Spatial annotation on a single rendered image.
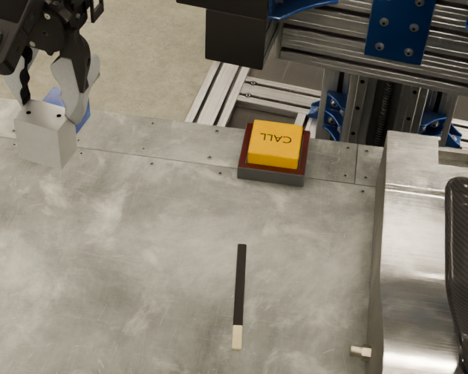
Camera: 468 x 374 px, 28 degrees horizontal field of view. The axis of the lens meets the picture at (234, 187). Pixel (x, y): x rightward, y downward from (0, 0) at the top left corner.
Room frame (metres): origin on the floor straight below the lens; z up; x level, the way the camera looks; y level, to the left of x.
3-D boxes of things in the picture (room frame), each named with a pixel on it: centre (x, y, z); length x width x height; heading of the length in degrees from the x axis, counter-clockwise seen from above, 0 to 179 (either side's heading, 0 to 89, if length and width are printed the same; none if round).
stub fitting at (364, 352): (0.52, -0.13, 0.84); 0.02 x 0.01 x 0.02; 84
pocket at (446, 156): (0.76, -0.25, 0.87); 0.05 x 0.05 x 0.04; 84
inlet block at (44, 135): (0.75, 0.18, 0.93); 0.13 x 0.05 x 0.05; 162
